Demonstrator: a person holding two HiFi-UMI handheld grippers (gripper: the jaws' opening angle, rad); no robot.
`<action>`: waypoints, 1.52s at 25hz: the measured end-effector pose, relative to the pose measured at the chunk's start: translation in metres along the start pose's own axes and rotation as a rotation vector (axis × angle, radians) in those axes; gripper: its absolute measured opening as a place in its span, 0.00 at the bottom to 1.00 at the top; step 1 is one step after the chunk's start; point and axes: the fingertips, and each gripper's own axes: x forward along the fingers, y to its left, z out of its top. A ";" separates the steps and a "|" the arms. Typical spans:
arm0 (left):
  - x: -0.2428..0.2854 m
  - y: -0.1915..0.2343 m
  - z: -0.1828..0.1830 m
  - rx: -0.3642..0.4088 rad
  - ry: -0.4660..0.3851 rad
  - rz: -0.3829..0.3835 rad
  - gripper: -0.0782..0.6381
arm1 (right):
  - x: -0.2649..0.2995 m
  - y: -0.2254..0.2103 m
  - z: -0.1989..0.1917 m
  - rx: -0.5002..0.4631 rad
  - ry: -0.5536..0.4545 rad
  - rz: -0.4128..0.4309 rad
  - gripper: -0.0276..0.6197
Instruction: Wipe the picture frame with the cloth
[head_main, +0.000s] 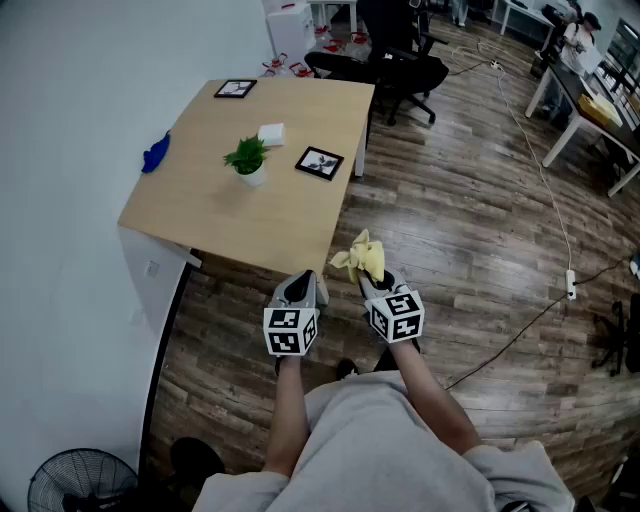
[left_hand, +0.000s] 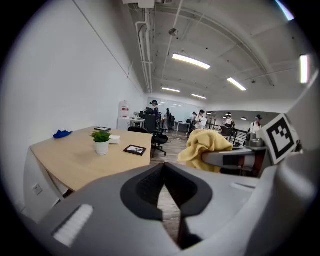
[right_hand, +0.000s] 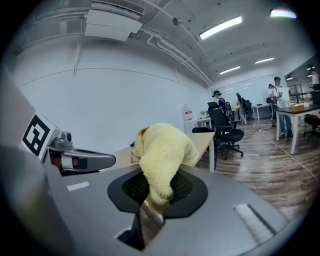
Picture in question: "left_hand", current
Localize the white wall socket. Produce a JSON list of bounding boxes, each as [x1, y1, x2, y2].
[[32, 183, 44, 197]]

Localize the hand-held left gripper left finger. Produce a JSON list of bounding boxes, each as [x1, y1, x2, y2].
[[37, 162, 182, 256]]

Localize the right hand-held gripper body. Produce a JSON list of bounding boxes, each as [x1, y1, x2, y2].
[[224, 72, 320, 256]]

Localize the grey metal pot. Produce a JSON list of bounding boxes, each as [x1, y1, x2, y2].
[[245, 137, 265, 149]]

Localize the light wooden desk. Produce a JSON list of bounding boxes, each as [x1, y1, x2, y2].
[[29, 126, 153, 201]]

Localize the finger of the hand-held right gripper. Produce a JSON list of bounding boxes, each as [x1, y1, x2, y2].
[[202, 149, 256, 169]]

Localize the white tissue box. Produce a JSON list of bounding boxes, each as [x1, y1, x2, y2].
[[108, 134, 122, 146]]

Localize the black office chair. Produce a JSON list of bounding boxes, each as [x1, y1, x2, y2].
[[127, 126, 150, 135], [143, 113, 169, 158]]

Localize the blue crumpled cloth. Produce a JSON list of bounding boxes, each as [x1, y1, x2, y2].
[[52, 129, 74, 140]]

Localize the black metal railing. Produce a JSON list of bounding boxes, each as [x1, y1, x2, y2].
[[231, 128, 251, 147]]

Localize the white background table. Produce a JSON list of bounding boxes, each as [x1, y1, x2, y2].
[[129, 117, 146, 129], [174, 120, 192, 133]]

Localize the white water dispenser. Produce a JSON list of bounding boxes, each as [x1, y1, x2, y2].
[[116, 99, 131, 131]]

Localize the white ceiling pipes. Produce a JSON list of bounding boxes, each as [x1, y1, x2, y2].
[[134, 7, 154, 94]]

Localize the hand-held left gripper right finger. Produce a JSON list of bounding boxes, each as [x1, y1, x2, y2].
[[164, 162, 260, 256]]

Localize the yellow cloth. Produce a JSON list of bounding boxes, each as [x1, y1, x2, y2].
[[176, 129, 234, 174]]

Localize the green plant in white pot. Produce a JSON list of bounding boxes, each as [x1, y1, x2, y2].
[[89, 129, 113, 156]]

